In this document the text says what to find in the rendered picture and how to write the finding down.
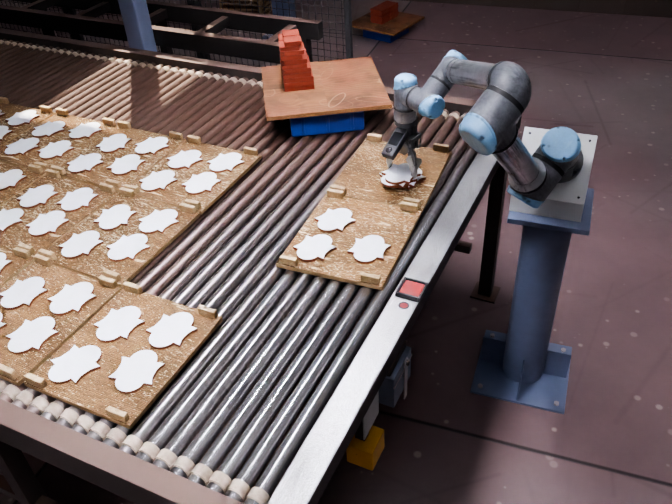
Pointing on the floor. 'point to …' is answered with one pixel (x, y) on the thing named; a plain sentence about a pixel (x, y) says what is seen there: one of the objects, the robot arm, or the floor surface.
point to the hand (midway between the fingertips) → (400, 173)
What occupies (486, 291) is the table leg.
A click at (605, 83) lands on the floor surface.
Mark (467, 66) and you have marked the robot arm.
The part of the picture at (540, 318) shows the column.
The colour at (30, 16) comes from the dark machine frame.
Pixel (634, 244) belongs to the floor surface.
